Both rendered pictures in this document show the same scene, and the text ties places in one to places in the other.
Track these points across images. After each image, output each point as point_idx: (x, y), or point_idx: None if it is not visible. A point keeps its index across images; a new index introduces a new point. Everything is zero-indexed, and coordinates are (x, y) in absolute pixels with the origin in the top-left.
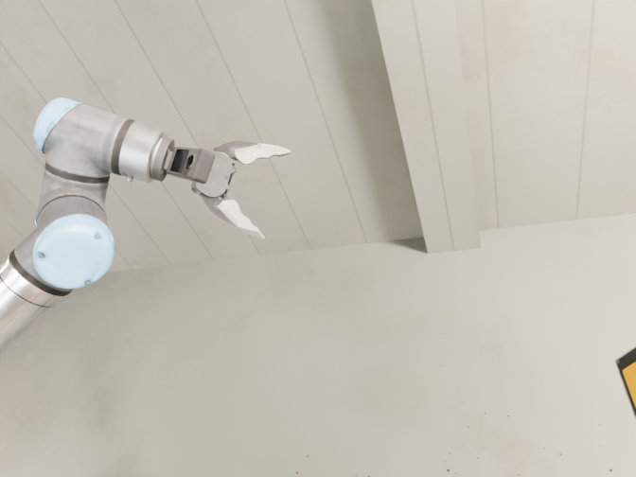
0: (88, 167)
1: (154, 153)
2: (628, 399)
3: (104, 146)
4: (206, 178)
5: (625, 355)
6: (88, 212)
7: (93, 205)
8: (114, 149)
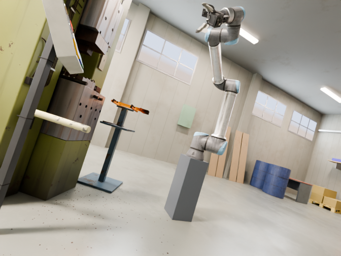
0: None
1: None
2: (78, 60)
3: None
4: (201, 14)
5: (74, 50)
6: (213, 28)
7: (218, 29)
8: None
